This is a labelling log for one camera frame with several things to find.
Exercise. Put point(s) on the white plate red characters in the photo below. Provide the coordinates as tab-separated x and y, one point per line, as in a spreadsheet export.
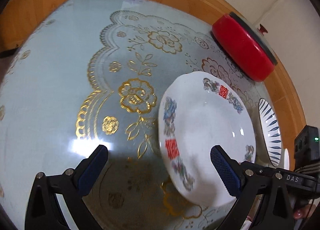
198	111

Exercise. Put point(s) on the white bowl gold pattern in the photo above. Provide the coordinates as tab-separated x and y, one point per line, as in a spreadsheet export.
286	159

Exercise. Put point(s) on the red electric cooking pot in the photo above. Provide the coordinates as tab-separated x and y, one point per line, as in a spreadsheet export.
246	45

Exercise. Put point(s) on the dining table with tablecloth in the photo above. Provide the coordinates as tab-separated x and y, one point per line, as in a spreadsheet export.
93	73

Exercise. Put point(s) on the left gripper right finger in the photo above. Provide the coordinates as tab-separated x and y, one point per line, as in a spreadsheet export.
245	181

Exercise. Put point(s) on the blue striped white bowl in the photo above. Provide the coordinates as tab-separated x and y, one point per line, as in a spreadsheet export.
271	132

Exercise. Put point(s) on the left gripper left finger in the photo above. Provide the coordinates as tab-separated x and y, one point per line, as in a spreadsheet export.
43	210

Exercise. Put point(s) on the person's right hand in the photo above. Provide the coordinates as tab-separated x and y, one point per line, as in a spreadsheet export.
304	212

